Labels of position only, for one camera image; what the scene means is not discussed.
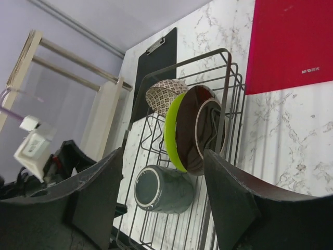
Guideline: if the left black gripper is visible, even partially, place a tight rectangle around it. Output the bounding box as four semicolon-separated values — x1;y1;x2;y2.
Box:
1;140;96;200

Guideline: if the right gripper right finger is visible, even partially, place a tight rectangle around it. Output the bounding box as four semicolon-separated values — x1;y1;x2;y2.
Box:
204;149;332;249

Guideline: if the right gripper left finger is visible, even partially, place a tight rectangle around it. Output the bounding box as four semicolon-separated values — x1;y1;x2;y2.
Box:
1;148;123;249

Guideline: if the grey ceramic mug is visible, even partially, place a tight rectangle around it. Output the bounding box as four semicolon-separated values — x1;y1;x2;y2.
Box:
134;165;195;214

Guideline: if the dark brown floral plate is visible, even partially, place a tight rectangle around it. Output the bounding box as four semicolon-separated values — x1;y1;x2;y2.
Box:
175;85;221;176

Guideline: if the green plate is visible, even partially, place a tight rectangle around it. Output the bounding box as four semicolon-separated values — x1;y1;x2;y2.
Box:
164;93;187;172

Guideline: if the patterned ceramic bowl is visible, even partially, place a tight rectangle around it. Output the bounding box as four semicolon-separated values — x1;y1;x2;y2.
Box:
145;79;189;117

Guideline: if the black clipboard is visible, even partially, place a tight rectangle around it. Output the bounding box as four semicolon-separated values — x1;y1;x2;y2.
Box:
130;28;177;122

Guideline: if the red folder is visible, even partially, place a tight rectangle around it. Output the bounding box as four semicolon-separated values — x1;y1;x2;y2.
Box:
246;0;332;95

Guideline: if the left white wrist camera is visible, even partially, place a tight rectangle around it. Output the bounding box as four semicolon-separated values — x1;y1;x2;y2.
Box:
14;115;56;183

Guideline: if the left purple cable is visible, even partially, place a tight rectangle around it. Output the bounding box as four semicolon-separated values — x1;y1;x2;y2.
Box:
0;88;45;123

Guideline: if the grey wire dish rack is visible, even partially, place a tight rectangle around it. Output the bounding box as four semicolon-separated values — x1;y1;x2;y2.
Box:
114;48;245;249

